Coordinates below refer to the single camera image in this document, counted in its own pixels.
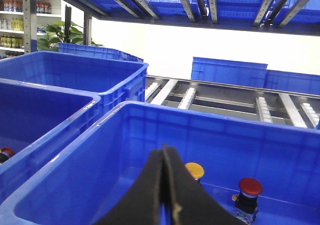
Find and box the blue crate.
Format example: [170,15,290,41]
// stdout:
[191,57,268,88]
[264,70,320,95]

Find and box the blue bin behind left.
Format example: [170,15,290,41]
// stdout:
[0,51,148,113]

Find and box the right blue plastic bin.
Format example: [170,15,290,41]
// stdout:
[0,102,320,225]

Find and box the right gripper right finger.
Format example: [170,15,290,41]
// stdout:
[161,144,244,225]

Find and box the left blue plastic bin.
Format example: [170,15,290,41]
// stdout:
[0,78,101,202]

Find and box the red mushroom push button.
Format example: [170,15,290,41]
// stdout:
[232,177,263,225]

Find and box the steel shelf upright post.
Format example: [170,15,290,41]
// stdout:
[23,0,38,54]

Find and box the blue plastic bin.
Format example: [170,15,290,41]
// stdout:
[0,102,320,225]
[0,78,101,202]

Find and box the store shelf with bottles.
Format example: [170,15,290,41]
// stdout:
[0,0,62,59]

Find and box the green potted plant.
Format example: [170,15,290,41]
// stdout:
[36,20,104,52]

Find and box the upper shelf rack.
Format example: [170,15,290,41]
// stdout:
[64,0,320,36]

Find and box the blue bin at right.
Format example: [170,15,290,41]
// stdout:
[58,43,144,62]

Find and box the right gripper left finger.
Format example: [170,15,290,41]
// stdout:
[96,149,164,225]

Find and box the yellow mushroom push button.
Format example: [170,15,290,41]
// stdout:
[185,162,205,185]

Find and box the roller conveyor shelf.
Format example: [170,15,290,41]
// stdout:
[145,75,320,129]

